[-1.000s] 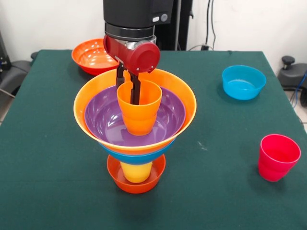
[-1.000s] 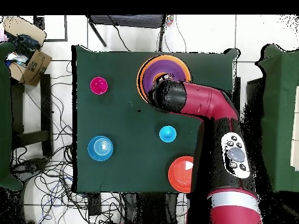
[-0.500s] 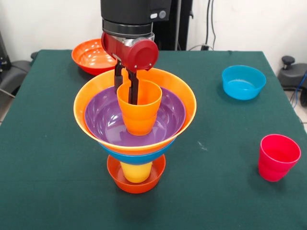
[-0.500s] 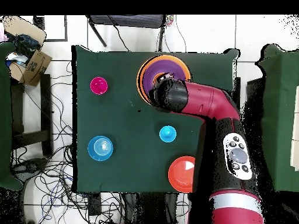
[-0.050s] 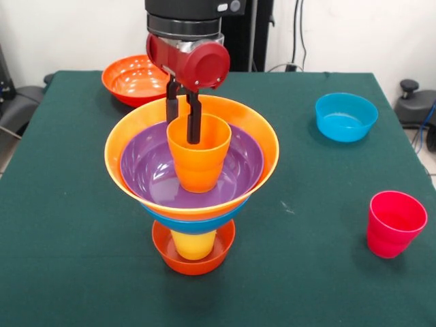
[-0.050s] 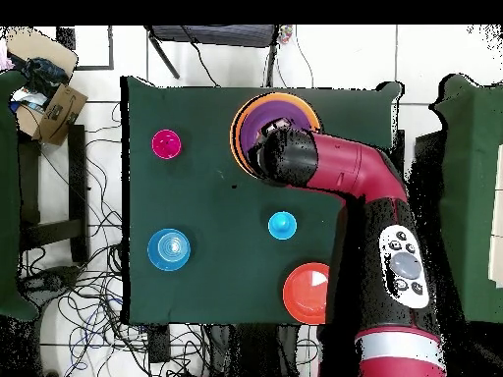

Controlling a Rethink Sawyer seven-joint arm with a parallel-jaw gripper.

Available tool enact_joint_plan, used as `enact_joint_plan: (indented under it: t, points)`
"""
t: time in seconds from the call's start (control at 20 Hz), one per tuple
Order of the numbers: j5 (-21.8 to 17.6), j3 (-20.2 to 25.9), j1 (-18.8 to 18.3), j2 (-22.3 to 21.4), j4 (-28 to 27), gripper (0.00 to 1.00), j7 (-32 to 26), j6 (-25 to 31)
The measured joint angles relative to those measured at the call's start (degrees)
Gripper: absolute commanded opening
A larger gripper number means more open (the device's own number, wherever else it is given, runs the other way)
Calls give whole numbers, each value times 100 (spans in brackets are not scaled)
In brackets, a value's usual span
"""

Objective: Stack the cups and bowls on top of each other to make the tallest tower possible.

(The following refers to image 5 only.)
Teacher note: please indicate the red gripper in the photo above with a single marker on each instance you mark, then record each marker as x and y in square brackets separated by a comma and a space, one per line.
[201, 68]

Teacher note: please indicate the small red bowl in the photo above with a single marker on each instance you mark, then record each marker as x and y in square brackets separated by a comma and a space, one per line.
[194, 267]

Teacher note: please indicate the yellow cup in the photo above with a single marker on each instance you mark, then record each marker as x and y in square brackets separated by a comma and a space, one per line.
[193, 245]

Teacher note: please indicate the large orange bowl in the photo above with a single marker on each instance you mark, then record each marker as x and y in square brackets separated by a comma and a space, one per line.
[259, 126]

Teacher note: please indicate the black computer tower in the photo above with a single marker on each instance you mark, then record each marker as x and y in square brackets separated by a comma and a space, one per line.
[4, 78]

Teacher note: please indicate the large red bowl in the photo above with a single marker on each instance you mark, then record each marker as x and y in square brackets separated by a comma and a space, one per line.
[129, 81]

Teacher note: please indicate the purple bowl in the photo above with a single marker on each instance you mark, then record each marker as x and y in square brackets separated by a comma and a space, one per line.
[146, 170]

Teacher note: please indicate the orange cup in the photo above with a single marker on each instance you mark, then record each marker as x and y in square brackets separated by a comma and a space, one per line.
[199, 170]

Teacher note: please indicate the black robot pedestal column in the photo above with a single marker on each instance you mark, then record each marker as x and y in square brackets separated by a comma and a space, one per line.
[252, 44]

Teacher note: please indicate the dark green tablecloth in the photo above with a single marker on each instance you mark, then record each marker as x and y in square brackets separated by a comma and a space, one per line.
[218, 299]

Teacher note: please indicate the small blue bowl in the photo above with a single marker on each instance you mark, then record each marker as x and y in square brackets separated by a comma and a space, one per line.
[345, 126]

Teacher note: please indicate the pink cup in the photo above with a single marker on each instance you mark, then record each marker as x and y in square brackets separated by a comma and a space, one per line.
[391, 231]

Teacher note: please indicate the grey black floor base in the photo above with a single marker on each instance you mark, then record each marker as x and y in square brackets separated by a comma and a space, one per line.
[20, 102]
[419, 109]

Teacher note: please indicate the large blue bowl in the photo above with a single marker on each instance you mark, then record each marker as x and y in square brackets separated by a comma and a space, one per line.
[194, 226]

